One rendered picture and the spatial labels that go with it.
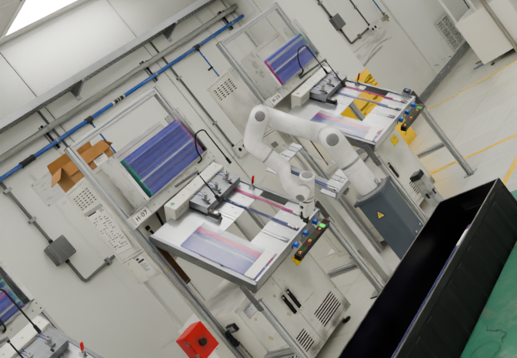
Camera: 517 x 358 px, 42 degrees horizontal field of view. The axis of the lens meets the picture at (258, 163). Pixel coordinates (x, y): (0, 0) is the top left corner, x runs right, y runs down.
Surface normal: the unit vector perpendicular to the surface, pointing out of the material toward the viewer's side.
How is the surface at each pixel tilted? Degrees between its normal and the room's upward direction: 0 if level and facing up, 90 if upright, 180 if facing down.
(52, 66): 90
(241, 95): 90
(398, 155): 90
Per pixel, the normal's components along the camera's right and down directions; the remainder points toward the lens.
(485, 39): -0.54, 0.52
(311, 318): 0.57, -0.35
